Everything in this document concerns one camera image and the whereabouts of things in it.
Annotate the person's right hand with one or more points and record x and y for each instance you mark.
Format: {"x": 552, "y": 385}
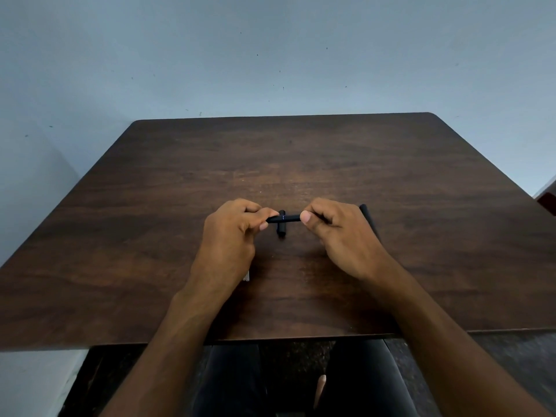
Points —
{"x": 349, "y": 238}

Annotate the person's left hand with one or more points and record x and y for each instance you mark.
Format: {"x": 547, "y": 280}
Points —
{"x": 226, "y": 238}

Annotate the person's left thumb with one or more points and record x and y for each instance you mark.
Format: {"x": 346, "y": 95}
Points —
{"x": 256, "y": 225}

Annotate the person's right thumb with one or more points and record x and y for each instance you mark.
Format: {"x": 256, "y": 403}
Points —
{"x": 312, "y": 222}

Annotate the person's right forearm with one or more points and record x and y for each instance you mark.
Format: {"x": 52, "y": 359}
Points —
{"x": 443, "y": 343}

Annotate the person's left forearm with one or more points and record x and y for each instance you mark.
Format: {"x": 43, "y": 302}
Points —
{"x": 173, "y": 343}

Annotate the short black pen cap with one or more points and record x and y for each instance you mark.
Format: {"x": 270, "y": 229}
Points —
{"x": 282, "y": 230}

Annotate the small white object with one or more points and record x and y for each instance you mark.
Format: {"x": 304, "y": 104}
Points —
{"x": 246, "y": 276}

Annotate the long black pen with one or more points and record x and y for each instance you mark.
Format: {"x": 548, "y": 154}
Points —
{"x": 370, "y": 219}

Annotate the person's dark trousers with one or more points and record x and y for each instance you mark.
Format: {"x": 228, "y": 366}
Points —
{"x": 369, "y": 377}

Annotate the person's bare foot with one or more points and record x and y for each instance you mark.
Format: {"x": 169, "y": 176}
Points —
{"x": 320, "y": 391}

